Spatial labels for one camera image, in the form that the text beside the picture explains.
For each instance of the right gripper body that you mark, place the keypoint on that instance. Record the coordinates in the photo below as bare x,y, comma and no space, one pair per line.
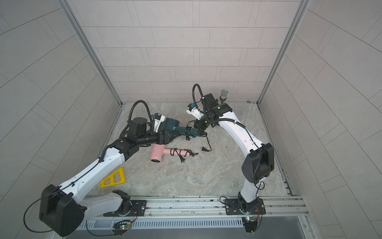
207,120

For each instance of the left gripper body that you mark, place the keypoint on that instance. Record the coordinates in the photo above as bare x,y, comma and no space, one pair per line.
158,140

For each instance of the pink hair dryer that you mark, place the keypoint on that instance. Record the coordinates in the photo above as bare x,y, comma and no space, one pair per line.
160,150

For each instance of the green hair dryer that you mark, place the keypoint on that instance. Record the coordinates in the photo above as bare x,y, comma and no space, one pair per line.
187,137
172,126

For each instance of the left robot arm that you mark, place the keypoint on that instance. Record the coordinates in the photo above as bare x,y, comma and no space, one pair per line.
63,208

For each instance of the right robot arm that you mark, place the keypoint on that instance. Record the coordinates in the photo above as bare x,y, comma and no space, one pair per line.
259,157

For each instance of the microphone on black stand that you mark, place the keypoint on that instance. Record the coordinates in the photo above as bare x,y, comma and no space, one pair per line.
223,95

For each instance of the yellow triangular plastic piece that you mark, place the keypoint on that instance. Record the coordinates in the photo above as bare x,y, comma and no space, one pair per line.
116,178

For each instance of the left circuit board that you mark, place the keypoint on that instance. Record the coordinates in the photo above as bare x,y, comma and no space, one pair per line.
123,225

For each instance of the circuit board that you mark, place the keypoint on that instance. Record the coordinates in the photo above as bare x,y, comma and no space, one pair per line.
123,225
250,224

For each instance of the right circuit board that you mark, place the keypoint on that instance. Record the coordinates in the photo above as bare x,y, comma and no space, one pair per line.
250,224

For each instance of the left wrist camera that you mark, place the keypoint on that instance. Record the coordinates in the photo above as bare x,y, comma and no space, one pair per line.
158,119

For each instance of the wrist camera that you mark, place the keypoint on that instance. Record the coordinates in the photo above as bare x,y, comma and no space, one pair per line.
158,119
194,111

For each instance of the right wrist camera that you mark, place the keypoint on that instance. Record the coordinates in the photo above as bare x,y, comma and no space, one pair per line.
194,111

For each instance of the aluminium rail frame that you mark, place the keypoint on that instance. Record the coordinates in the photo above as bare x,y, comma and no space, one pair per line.
161,207

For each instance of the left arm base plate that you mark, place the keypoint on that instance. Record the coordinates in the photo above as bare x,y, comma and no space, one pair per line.
129,209

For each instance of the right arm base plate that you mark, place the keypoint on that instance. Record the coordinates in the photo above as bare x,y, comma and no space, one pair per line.
241,207

